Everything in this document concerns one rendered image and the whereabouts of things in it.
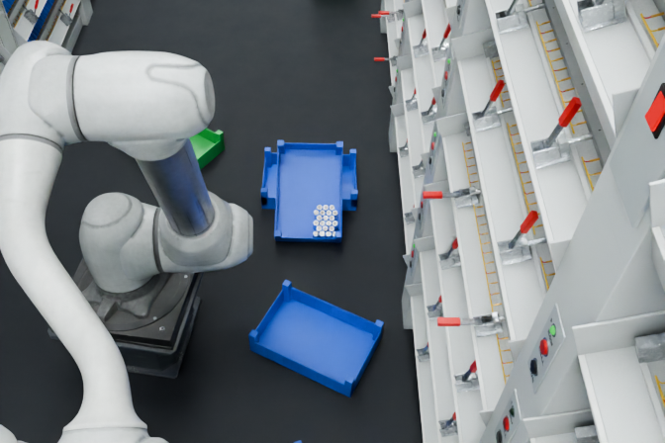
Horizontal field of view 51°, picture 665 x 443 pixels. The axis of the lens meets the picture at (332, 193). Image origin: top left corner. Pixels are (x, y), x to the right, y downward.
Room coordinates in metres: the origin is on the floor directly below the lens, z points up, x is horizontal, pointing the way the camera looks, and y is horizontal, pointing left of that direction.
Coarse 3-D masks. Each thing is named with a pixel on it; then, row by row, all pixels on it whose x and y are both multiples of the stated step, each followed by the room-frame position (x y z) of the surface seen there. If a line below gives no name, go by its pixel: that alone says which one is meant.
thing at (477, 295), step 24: (456, 120) 1.04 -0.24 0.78; (456, 144) 1.01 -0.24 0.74; (456, 168) 0.95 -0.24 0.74; (456, 216) 0.83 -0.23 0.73; (480, 264) 0.72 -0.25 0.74; (480, 288) 0.67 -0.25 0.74; (480, 312) 0.63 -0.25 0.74; (480, 336) 0.58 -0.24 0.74; (504, 336) 0.58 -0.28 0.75; (480, 360) 0.54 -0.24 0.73; (504, 360) 0.54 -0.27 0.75; (480, 384) 0.50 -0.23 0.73; (504, 384) 0.50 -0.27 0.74
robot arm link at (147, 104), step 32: (96, 64) 0.82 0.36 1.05; (128, 64) 0.83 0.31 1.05; (160, 64) 0.83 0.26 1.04; (192, 64) 0.86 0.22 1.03; (96, 96) 0.78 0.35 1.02; (128, 96) 0.78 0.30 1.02; (160, 96) 0.79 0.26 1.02; (192, 96) 0.80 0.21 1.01; (96, 128) 0.76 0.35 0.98; (128, 128) 0.77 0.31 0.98; (160, 128) 0.77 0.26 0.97; (192, 128) 0.79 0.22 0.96; (160, 160) 0.83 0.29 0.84; (192, 160) 0.89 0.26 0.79; (160, 192) 0.87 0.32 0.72; (192, 192) 0.89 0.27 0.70; (160, 224) 0.98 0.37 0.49; (192, 224) 0.92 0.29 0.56; (224, 224) 0.98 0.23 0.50; (160, 256) 0.95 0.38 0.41; (192, 256) 0.93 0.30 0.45; (224, 256) 0.95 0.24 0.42
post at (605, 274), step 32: (608, 160) 0.43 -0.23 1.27; (608, 192) 0.41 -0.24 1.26; (608, 224) 0.39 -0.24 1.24; (640, 224) 0.35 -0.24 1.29; (576, 256) 0.42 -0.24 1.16; (608, 256) 0.37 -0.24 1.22; (640, 256) 0.34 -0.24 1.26; (576, 288) 0.39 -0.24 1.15; (608, 288) 0.35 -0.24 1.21; (640, 288) 0.34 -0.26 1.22; (544, 320) 0.42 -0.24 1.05; (576, 320) 0.37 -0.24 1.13; (576, 352) 0.34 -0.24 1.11; (512, 384) 0.42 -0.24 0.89; (544, 384) 0.36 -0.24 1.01; (576, 384) 0.34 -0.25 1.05
